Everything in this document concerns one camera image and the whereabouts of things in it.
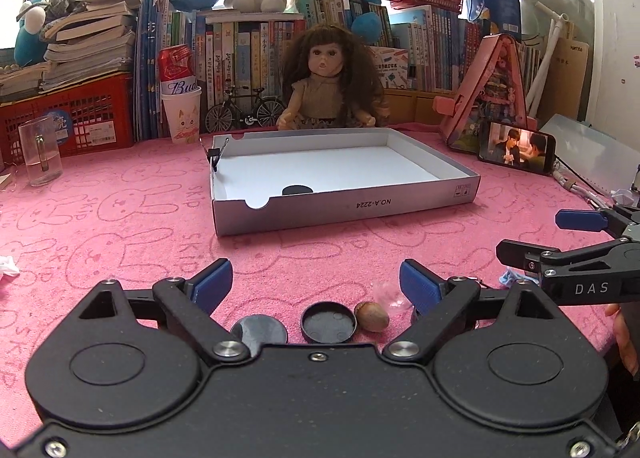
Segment clear glass pitcher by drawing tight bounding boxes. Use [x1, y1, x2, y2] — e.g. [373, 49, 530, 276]
[18, 118, 64, 187]

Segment person's right hand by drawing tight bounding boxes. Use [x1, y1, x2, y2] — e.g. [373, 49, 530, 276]
[604, 303, 640, 371]

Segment blue and white plush toy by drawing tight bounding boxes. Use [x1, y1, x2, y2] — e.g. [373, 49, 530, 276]
[14, 0, 51, 68]

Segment stack of worn books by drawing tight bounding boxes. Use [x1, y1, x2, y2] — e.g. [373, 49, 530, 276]
[0, 0, 171, 104]

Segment white paper cup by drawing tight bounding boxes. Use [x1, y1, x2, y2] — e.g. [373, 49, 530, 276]
[161, 86, 202, 144]

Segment red beer can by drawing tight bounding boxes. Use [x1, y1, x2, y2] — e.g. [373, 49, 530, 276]
[158, 44, 197, 98]

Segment row of colourful upright books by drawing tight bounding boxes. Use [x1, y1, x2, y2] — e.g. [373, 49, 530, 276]
[390, 3, 543, 94]
[192, 0, 408, 134]

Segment white plastic pipes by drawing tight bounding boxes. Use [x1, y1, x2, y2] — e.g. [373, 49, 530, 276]
[525, 1, 573, 114]

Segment small clear plastic piece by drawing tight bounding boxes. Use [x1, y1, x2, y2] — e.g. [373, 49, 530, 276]
[376, 282, 413, 311]

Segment brown-haired doll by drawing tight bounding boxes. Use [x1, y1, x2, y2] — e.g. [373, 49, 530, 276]
[276, 23, 392, 130]

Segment white cable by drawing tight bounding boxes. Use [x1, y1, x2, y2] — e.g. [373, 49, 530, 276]
[552, 171, 613, 209]

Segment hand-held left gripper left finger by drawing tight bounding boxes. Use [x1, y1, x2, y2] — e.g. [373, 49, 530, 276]
[79, 258, 253, 364]

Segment brown hazelnut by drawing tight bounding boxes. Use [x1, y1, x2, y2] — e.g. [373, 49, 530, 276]
[354, 302, 390, 332]

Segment black binder clip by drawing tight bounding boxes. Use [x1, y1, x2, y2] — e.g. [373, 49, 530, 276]
[206, 137, 232, 173]

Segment translucent plastic folder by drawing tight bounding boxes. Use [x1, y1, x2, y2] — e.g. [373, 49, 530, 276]
[540, 113, 640, 194]

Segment black round cap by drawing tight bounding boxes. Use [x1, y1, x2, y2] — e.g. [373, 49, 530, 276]
[300, 303, 358, 344]

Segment blue carton box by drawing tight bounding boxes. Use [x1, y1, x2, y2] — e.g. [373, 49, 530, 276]
[460, 0, 526, 44]

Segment black toy bicycle model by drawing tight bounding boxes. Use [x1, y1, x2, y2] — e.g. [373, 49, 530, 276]
[205, 86, 287, 134]

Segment tan wooden box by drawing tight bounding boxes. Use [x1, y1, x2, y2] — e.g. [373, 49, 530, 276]
[382, 88, 451, 125]

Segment shallow white cardboard box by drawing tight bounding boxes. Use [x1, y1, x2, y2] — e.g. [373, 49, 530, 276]
[207, 127, 481, 237]

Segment pink rabbit-print table cloth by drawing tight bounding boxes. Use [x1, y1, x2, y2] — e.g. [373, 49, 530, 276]
[0, 123, 640, 419]

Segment pink toy house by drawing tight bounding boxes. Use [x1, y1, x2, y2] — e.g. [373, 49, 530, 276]
[432, 33, 541, 155]

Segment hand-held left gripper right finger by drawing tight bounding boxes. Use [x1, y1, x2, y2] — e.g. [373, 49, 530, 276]
[382, 258, 563, 364]

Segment red plastic crate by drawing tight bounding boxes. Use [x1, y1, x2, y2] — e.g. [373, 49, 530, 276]
[0, 72, 136, 159]

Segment row of thin blue booklets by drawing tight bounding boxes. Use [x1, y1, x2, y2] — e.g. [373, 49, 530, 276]
[132, 0, 193, 141]

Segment printed white cardboard box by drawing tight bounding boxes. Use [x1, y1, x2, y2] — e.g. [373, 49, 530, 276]
[370, 45, 416, 89]

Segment black smartphone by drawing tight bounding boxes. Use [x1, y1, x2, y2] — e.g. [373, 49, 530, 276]
[477, 119, 557, 175]

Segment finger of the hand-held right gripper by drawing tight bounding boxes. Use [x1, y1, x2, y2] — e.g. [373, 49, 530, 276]
[555, 205, 640, 240]
[496, 237, 632, 280]

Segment light wooden board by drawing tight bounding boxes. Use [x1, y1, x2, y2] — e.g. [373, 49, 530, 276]
[532, 36, 591, 121]

